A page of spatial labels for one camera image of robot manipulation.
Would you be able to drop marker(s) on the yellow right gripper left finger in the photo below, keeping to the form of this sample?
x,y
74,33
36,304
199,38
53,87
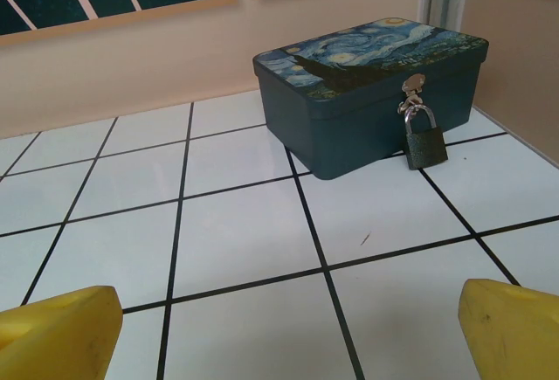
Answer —
x,y
61,336

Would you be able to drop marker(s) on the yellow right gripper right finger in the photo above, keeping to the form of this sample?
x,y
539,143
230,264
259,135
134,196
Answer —
x,y
515,336

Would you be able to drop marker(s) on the small dark padlock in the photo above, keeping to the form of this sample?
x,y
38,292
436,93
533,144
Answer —
x,y
425,150

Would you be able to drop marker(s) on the starry night print tin box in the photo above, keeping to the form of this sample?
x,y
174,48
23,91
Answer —
x,y
349,135

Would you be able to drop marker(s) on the silver box hasp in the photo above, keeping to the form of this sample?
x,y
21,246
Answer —
x,y
412,83

